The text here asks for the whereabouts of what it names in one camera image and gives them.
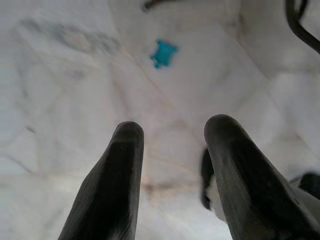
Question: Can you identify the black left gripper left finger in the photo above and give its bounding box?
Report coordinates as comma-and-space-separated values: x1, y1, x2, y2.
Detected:
57, 121, 145, 240

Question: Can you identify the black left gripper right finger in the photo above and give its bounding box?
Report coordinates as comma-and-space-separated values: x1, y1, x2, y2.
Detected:
203, 114, 318, 240

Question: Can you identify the blue toy turtle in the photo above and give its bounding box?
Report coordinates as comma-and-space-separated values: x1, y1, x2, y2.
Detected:
149, 38, 180, 69

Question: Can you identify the black metal table leg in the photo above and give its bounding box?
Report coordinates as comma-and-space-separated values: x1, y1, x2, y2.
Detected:
285, 0, 320, 55

